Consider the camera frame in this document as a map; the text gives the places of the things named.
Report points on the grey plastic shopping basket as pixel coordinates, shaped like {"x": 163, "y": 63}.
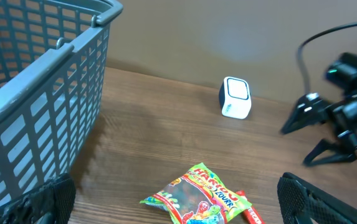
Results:
{"x": 52, "y": 62}

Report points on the white barcode scanner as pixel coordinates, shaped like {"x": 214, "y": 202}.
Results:
{"x": 235, "y": 98}

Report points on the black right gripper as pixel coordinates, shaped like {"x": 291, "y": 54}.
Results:
{"x": 310, "y": 109}

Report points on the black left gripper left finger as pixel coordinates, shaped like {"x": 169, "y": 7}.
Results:
{"x": 51, "y": 202}

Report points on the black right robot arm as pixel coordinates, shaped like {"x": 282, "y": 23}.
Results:
{"x": 343, "y": 73}

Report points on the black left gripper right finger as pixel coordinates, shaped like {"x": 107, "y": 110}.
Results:
{"x": 301, "y": 203}

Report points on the Haribo gummy candy bag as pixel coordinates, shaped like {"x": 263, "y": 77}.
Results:
{"x": 198, "y": 197}

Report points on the red Nescafe coffee stick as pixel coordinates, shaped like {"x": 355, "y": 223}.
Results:
{"x": 250, "y": 213}

